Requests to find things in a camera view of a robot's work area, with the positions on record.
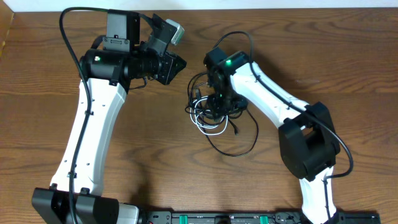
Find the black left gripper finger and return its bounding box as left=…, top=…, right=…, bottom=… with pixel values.
left=174, top=63, right=187, bottom=78
left=174, top=54, right=187, bottom=65

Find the thin black cable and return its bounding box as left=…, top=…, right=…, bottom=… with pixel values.
left=186, top=72, right=259, bottom=157

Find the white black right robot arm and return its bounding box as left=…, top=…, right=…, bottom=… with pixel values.
left=203, top=47, right=380, bottom=223

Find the white usb cable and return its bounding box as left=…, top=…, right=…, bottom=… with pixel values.
left=189, top=95, right=229, bottom=136

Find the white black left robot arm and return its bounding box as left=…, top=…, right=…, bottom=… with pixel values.
left=32, top=9, right=187, bottom=223

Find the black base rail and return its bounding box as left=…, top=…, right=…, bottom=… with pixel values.
left=137, top=210, right=381, bottom=224

